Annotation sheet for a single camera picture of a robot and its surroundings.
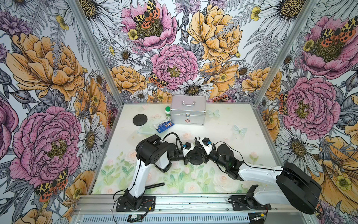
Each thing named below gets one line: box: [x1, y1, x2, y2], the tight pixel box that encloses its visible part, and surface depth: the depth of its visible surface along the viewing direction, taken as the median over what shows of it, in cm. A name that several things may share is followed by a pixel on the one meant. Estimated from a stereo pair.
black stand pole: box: [144, 182, 166, 190], surface depth 81 cm
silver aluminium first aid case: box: [170, 94, 207, 126], surface depth 104 cm
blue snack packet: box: [155, 120, 175, 134], surface depth 106 cm
